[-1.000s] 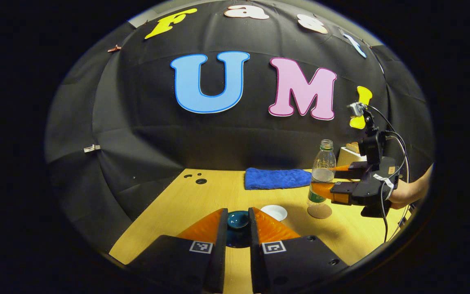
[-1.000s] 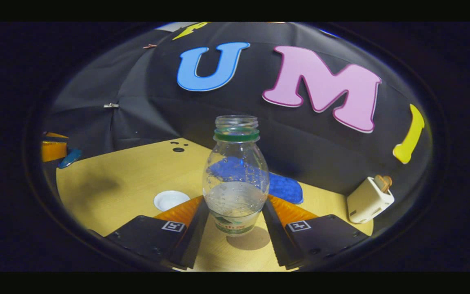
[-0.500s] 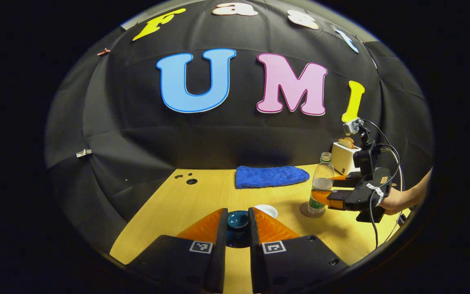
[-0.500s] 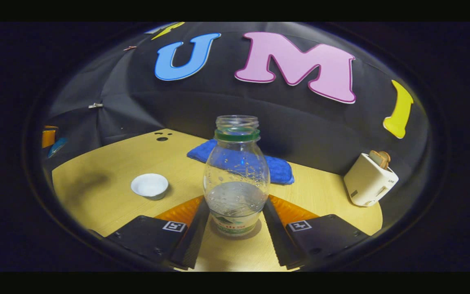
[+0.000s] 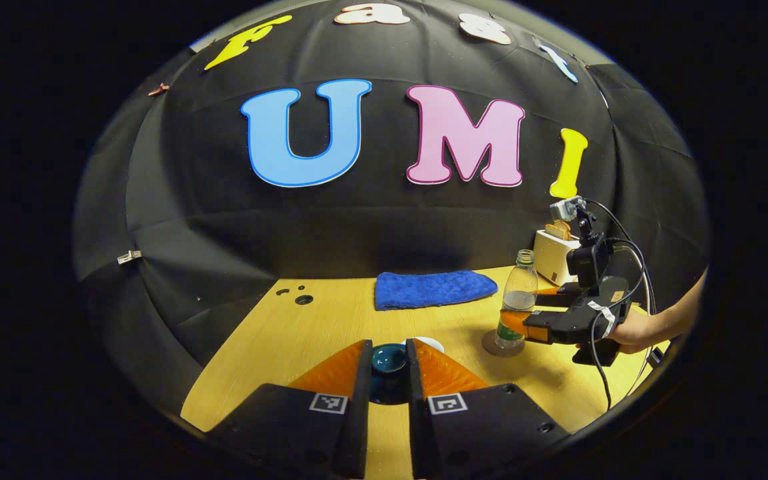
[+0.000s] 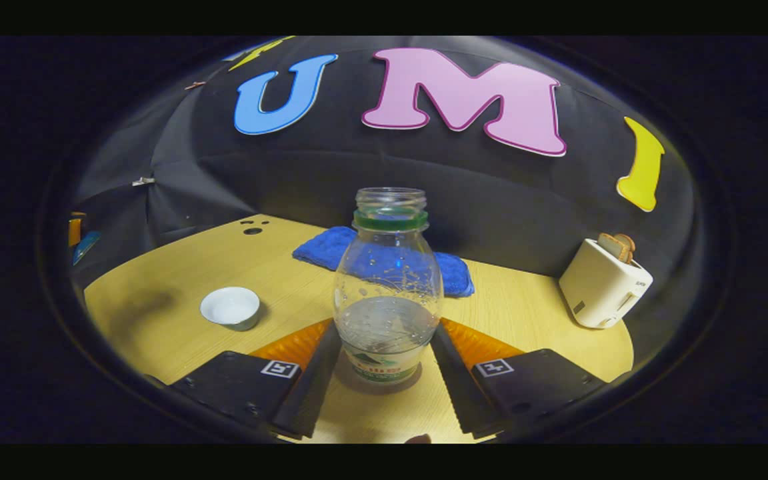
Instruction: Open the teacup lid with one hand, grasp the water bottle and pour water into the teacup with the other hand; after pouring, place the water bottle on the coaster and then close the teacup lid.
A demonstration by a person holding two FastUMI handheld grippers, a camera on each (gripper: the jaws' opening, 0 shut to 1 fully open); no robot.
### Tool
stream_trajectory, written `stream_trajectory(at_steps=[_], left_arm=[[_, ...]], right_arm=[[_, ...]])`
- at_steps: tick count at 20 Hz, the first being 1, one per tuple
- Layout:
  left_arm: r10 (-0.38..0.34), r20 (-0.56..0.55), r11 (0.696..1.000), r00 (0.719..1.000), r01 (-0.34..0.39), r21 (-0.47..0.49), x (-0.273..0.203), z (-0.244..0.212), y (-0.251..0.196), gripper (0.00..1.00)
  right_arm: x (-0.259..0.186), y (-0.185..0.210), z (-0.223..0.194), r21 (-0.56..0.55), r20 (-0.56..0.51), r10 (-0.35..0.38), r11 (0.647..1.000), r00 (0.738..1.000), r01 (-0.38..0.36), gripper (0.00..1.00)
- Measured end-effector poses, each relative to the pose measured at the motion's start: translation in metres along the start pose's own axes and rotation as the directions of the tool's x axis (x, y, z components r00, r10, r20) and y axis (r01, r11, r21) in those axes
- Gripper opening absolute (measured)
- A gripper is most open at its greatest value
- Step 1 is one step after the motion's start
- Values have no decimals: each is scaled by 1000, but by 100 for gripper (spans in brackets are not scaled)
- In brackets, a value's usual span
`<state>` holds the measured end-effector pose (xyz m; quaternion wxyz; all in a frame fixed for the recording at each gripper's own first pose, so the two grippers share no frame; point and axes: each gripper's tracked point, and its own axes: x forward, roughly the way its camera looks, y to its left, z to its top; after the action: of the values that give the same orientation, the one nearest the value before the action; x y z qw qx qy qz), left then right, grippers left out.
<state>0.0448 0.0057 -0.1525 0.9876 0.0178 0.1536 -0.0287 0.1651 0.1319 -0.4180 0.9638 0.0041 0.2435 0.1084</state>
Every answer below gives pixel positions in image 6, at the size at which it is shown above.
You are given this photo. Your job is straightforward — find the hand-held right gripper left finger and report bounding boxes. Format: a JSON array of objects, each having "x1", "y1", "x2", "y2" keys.
[{"x1": 169, "y1": 318, "x2": 344, "y2": 441}]

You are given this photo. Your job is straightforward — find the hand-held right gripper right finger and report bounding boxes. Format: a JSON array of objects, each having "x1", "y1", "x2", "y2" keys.
[{"x1": 429, "y1": 317, "x2": 609, "y2": 439}]

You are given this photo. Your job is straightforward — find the white teacup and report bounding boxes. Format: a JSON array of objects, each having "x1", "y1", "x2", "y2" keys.
[{"x1": 200, "y1": 287, "x2": 261, "y2": 331}]

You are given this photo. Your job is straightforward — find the blue towel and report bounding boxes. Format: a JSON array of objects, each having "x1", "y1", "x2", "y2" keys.
[{"x1": 292, "y1": 225, "x2": 475, "y2": 298}]

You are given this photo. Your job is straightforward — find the white toaster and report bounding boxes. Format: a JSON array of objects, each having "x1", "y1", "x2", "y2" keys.
[{"x1": 559, "y1": 239, "x2": 653, "y2": 329}]

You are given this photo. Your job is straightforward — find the black backdrop cloth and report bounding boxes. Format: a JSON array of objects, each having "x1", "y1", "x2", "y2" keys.
[{"x1": 67, "y1": 37, "x2": 698, "y2": 281}]

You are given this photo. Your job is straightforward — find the toast slice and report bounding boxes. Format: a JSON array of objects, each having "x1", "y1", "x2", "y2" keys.
[{"x1": 598, "y1": 233, "x2": 636, "y2": 265}]

